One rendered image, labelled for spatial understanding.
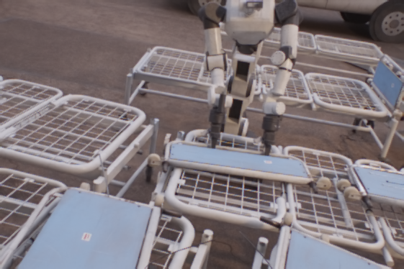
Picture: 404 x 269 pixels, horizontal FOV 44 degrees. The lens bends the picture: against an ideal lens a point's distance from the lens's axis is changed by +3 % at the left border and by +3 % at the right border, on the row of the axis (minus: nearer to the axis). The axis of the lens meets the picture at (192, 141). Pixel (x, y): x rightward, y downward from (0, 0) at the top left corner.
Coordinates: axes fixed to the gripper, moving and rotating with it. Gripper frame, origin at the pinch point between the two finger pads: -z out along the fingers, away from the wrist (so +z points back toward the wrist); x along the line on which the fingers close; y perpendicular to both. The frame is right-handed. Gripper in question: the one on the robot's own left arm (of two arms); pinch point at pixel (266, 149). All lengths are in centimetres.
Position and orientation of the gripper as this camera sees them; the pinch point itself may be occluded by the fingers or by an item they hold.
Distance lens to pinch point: 264.7
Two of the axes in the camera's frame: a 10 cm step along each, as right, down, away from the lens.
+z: 1.4, -9.9, -0.5
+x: -0.4, -0.6, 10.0
